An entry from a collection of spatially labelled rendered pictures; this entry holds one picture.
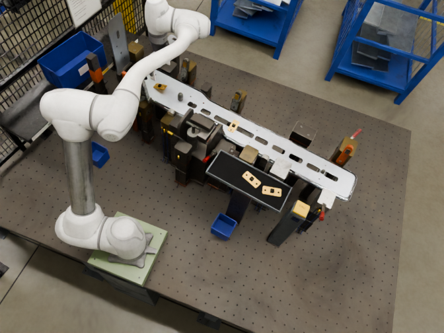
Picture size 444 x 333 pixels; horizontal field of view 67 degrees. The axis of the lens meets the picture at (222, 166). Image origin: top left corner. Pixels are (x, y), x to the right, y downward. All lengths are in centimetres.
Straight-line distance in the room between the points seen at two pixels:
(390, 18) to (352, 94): 75
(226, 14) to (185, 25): 235
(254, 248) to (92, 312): 122
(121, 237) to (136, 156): 68
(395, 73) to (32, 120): 328
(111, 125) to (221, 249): 95
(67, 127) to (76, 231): 51
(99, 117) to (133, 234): 56
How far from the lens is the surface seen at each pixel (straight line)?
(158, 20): 159
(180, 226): 187
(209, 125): 159
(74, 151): 137
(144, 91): 177
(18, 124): 193
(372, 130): 254
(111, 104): 124
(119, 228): 154
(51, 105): 130
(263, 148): 179
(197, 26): 156
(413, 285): 305
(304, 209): 151
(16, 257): 279
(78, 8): 212
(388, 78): 383
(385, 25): 365
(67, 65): 212
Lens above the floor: 247
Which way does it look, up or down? 61 degrees down
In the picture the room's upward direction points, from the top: 13 degrees clockwise
